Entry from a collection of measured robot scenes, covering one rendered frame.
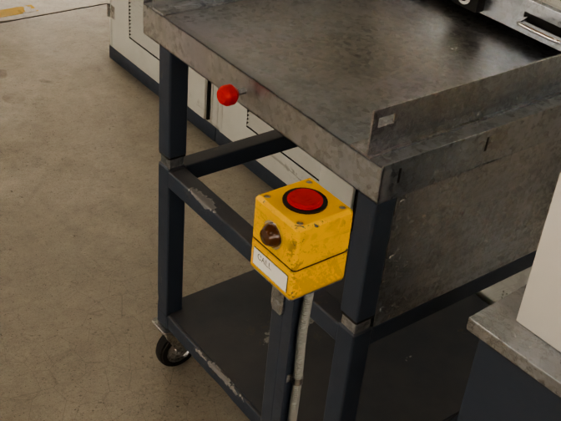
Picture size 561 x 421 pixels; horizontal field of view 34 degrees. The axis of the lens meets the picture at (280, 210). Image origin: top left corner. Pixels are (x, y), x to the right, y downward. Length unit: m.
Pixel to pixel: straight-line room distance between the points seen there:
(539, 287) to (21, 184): 1.86
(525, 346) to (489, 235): 0.44
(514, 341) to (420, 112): 0.33
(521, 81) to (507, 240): 0.31
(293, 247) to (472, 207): 0.51
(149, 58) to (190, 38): 1.61
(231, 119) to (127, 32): 0.64
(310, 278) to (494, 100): 0.47
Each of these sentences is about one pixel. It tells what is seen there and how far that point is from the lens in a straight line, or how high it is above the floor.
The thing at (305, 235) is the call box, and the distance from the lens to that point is 0.96.
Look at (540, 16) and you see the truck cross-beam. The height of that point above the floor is 0.91.
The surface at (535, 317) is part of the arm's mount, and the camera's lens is 1.11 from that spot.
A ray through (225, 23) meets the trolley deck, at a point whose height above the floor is 0.85.
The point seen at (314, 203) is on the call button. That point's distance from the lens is 0.99.
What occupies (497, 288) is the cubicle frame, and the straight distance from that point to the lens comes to 2.10.
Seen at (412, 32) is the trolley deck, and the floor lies 0.85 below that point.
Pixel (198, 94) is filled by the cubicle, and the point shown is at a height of 0.13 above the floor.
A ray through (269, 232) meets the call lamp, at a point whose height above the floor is 0.88.
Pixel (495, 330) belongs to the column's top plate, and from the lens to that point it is 1.11.
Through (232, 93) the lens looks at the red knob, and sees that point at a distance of 1.37.
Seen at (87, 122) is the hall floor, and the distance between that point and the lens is 2.99.
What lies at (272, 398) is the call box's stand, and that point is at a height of 0.61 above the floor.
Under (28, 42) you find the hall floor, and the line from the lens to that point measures 3.54.
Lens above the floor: 1.45
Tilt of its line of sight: 34 degrees down
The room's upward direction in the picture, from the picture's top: 6 degrees clockwise
